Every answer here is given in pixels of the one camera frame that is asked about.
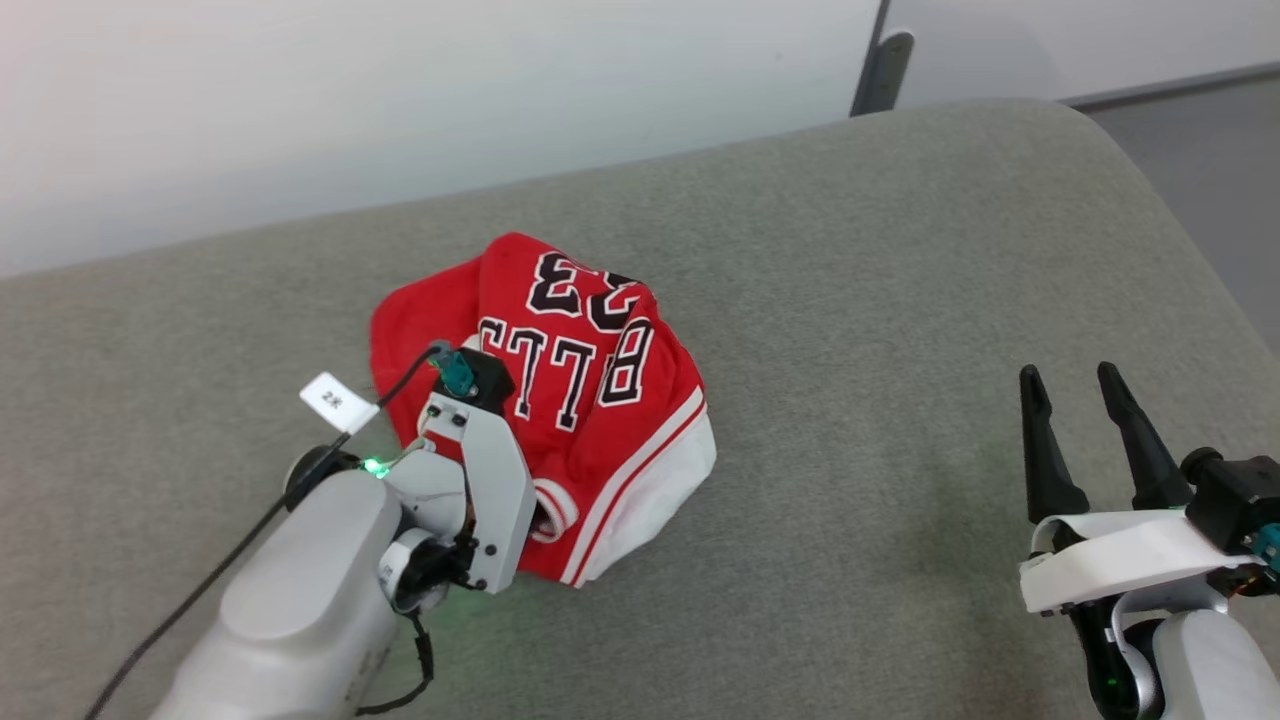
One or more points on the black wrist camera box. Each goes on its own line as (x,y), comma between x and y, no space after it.
(485,380)
(1235,500)

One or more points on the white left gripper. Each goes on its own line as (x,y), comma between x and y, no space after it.
(495,500)

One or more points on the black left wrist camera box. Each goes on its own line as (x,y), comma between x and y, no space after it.
(485,380)

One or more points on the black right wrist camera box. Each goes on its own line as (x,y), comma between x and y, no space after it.
(1235,500)

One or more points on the dark grey baseboard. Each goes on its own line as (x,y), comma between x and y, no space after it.
(1180,85)

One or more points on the red white basketball jersey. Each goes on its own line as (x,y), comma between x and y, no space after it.
(600,400)

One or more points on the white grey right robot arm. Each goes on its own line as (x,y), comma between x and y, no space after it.
(1220,670)

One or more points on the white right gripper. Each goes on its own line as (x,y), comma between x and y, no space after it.
(1130,555)

